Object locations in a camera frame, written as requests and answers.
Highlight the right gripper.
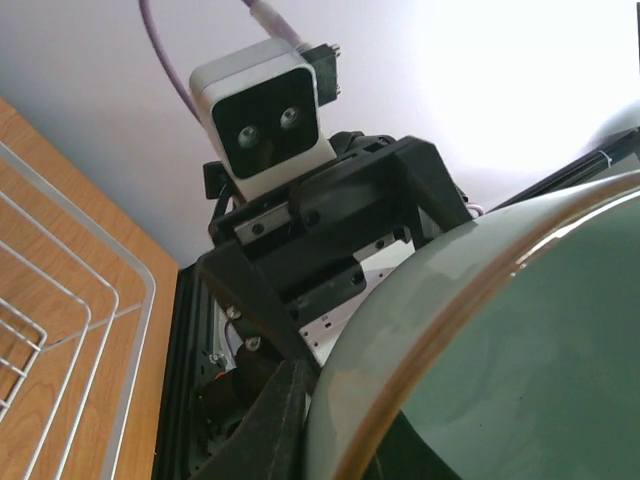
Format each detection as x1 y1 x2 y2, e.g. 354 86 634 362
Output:
197 136 471 375

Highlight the white wire dish rack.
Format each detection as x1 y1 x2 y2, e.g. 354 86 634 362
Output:
1 147 156 479

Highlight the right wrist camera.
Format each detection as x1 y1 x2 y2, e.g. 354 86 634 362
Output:
189 38 336 201

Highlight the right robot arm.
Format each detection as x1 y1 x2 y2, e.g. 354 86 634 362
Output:
197 136 471 372

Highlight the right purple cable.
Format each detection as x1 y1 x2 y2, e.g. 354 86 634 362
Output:
138 0 304 131

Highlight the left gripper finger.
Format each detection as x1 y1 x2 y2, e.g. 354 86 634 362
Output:
197 361 310 479

